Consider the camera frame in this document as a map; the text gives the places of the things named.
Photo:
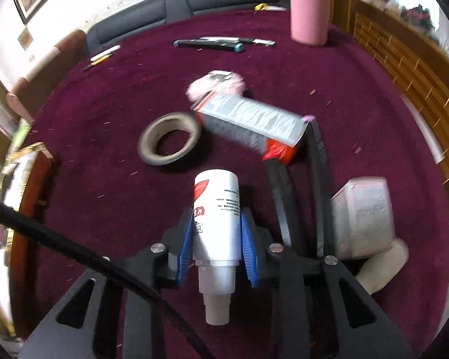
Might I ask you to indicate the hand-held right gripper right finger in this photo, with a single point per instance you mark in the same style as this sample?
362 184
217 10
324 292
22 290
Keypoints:
249 250

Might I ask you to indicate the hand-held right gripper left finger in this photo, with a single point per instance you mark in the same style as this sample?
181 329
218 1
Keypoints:
187 246

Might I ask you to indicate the white spray bottle red label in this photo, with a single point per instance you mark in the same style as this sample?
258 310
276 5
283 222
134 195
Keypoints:
217 202

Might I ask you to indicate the black strip pink tip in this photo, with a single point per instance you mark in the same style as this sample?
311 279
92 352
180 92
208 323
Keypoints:
318 179

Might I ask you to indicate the brown tape roll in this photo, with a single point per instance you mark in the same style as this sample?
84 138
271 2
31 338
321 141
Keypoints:
149 153

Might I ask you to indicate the white pink carton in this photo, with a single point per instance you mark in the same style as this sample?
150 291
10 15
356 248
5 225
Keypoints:
363 213

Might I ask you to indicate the grey carton red end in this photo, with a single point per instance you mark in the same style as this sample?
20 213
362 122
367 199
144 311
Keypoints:
247 119

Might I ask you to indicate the white plastic tube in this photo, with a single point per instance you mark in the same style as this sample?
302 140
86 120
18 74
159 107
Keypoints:
381 269

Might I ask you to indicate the pink fluffy puff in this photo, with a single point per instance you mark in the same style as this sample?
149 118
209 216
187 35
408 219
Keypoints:
228 86

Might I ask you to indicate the gold framed panel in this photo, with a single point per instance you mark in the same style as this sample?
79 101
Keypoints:
18 179

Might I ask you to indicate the black pen teal cap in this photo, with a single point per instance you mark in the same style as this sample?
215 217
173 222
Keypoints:
205 45

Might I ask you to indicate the orange pencil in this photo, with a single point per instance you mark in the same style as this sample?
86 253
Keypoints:
95 63

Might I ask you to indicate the black white pen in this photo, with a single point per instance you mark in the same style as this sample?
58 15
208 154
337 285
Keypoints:
247 40

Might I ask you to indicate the brown chair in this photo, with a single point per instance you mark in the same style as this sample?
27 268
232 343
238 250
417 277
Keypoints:
48 67

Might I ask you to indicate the dark grey sofa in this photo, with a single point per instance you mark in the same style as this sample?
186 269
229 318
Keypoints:
142 15

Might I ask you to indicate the wooden cabinet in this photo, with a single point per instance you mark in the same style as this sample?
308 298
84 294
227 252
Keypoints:
396 63

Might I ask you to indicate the small yellow object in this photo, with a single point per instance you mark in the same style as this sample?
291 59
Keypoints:
261 6

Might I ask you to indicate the pink tumbler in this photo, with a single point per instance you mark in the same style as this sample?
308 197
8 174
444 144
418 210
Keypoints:
308 7

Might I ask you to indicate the small wall picture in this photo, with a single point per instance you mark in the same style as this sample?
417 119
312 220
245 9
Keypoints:
25 39

